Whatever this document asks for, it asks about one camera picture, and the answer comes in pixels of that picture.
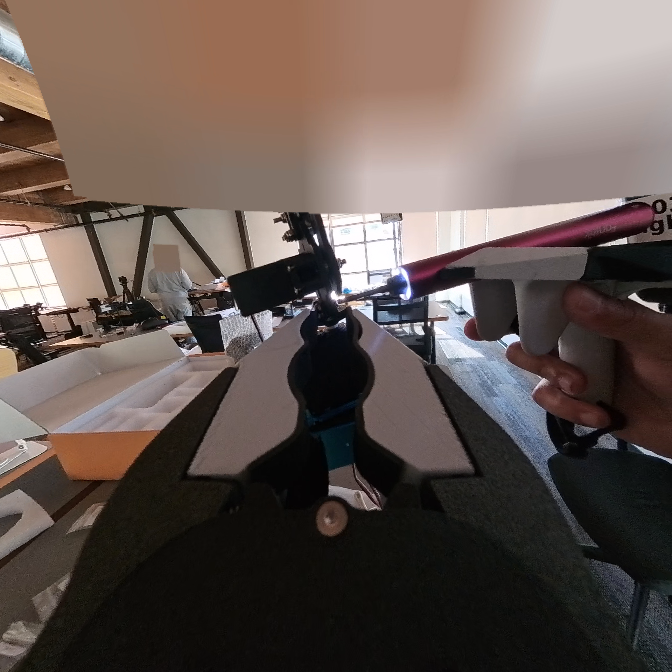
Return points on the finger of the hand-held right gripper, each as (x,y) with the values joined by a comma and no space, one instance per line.
(525,265)
(493,309)

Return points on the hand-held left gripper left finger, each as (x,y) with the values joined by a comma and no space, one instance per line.
(246,409)

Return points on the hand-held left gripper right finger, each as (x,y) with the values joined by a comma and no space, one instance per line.
(414,409)

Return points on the red electric screwdriver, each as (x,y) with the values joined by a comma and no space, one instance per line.
(498,252)

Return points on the blue toy robot arm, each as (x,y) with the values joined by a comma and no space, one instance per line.
(273,283)

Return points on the light wooden table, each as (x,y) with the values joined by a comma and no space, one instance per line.
(438,311)
(105,336)

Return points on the bubble wrap roll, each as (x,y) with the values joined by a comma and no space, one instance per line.
(241,336)

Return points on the black office chair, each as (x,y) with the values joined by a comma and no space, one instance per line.
(401,320)
(21,330)
(204,333)

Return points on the orange white cardboard box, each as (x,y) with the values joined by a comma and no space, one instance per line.
(131,378)

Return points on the large grid window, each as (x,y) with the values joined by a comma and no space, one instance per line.
(26,273)
(362,246)

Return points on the black tripod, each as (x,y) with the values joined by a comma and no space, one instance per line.
(125,288)

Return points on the dark green office chair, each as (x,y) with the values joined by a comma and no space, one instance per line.
(619,498)

